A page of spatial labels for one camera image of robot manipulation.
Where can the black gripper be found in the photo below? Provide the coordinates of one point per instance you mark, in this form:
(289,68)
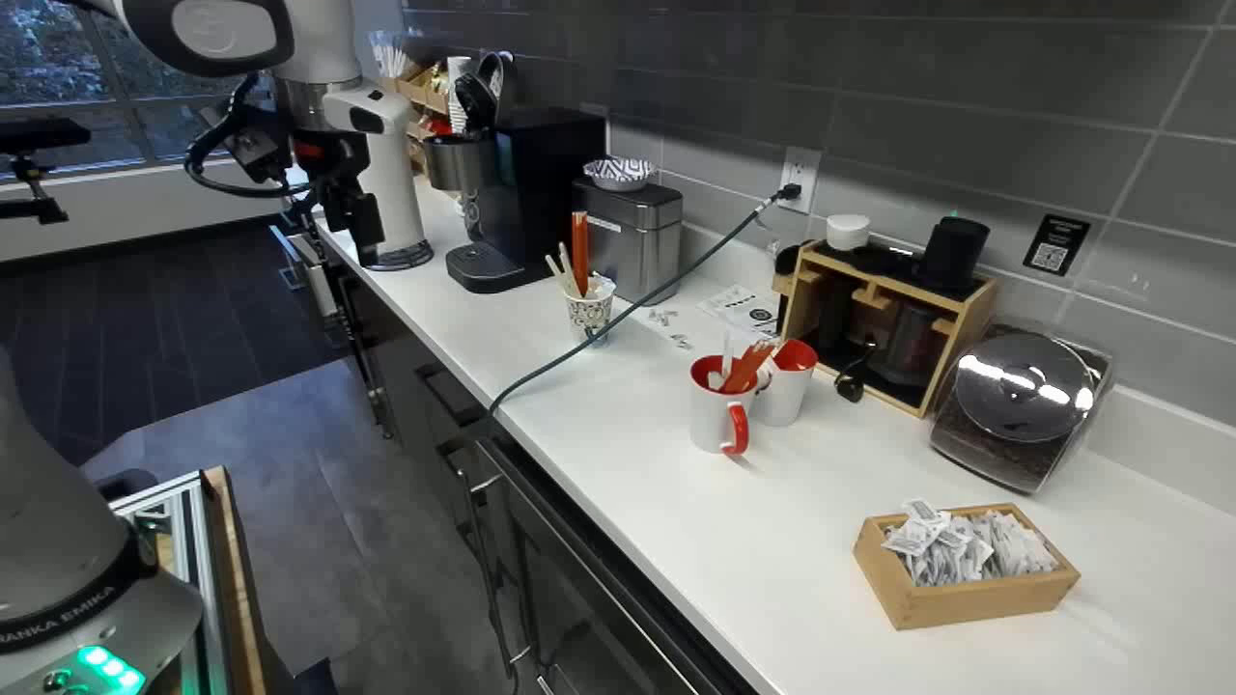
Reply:
(334,166)

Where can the orange flat stick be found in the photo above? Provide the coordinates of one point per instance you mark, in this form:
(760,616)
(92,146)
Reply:
(580,253)

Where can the aluminium profile frame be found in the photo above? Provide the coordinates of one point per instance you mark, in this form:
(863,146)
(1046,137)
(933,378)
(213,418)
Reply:
(181,526)

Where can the white wall outlet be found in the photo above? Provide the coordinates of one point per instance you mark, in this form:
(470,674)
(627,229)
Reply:
(803,171)

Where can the wooden board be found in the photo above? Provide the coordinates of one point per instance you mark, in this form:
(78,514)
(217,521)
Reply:
(236,593)

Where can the white printed paper sheet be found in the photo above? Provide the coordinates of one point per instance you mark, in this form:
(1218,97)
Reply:
(737,308)

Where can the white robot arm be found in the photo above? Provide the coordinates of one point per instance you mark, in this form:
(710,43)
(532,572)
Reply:
(389,195)

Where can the white stir stick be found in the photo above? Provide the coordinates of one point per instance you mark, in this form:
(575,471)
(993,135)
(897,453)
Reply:
(558,268)

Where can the wooden packet box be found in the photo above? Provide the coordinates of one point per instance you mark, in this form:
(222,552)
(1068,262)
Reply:
(978,606)

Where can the stainless steel canister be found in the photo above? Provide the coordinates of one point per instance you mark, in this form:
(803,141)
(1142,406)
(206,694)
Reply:
(640,239)

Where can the black coffee machine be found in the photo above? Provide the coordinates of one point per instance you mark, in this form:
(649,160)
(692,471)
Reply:
(533,195)

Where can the white sugar packets pile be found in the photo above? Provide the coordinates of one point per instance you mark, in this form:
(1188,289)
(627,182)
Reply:
(966,548)

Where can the utensil holder with red tools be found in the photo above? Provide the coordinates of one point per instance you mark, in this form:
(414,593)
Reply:
(593,311)

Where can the small white cup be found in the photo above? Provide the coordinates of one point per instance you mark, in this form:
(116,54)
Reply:
(848,235)

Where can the window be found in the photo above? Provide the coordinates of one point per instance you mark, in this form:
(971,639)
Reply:
(78,79)

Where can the red plastic stirrer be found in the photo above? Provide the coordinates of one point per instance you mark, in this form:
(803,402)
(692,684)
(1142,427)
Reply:
(747,369)

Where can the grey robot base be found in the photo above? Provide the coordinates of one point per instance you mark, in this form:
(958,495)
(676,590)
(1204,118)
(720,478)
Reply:
(64,566)

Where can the blue patterned white bowl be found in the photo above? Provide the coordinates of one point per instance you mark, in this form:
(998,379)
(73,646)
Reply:
(618,177)

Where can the black cylinder container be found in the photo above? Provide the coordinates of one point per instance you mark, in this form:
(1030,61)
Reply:
(957,253)

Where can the black camera on tripod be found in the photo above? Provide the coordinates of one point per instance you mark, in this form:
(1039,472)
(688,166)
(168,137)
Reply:
(40,137)

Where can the dark under-counter cabinet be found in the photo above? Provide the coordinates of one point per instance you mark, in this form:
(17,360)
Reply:
(541,583)

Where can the wooden pod organizer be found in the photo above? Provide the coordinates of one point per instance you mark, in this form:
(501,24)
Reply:
(952,342)

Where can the white mug red interior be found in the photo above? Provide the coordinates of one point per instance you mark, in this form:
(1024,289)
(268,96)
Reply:
(712,418)

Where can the black QR code sign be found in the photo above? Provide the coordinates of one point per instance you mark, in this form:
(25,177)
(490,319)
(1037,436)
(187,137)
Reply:
(1058,245)

